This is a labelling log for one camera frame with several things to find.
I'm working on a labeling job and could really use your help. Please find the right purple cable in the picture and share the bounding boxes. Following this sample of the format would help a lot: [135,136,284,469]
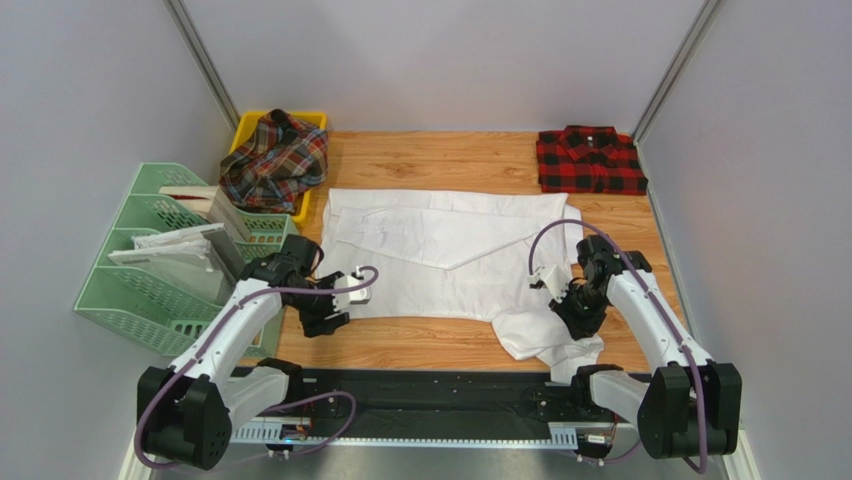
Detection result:
[527,218,710,475]

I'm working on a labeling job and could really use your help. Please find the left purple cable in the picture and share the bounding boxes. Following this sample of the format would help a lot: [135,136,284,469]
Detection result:
[133,264,381,471]

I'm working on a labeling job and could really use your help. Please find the aluminium corner post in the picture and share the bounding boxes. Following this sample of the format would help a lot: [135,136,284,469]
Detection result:
[163,0,241,131]
[632,0,726,145]

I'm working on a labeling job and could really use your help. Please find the red black plaid folded shirt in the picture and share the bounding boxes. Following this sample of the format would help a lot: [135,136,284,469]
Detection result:
[535,125,648,196]

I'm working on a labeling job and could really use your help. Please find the white long sleeve shirt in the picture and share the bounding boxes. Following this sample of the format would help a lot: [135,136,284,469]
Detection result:
[319,188,604,383]

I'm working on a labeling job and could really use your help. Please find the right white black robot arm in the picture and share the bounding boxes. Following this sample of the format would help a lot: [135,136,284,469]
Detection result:
[549,235,742,459]

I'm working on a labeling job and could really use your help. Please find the papers in file rack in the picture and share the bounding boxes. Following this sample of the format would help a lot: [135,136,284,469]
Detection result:
[106,186,251,305]

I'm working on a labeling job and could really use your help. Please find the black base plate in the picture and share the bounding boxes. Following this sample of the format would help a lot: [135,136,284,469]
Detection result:
[234,368,628,445]

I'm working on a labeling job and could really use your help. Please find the yellow plastic bin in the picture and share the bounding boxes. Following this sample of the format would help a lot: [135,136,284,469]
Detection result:
[229,110,329,230]

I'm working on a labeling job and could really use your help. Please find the multicolour plaid shirt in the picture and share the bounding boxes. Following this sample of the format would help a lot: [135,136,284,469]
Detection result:
[218,108,330,216]

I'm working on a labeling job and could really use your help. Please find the right aluminium corner post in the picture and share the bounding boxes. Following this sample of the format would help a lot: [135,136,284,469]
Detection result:
[632,0,726,145]

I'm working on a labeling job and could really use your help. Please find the left aluminium corner post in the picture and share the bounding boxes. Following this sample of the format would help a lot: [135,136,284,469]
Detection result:
[163,0,241,131]

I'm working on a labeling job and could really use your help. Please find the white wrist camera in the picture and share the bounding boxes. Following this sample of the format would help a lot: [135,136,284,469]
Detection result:
[528,265,571,302]
[333,267,372,311]

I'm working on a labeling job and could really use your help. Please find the purple cable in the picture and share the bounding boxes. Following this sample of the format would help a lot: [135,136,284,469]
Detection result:
[133,264,381,471]
[527,218,710,475]

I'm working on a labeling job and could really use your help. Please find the aluminium rail frame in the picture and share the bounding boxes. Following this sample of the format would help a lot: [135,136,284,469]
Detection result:
[116,374,763,480]

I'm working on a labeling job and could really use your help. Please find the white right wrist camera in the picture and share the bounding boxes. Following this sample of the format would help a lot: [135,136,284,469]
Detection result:
[528,265,571,302]

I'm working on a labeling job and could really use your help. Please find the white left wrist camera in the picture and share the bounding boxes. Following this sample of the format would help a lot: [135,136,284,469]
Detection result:
[333,267,372,311]

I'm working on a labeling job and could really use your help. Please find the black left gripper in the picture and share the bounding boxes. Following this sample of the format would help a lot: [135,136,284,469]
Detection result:
[287,270,350,338]

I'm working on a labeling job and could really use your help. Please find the green mesh file rack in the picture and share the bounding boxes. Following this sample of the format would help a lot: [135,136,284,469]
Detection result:
[73,162,301,359]

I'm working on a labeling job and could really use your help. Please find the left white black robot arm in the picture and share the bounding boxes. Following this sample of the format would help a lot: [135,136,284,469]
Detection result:
[133,234,379,470]

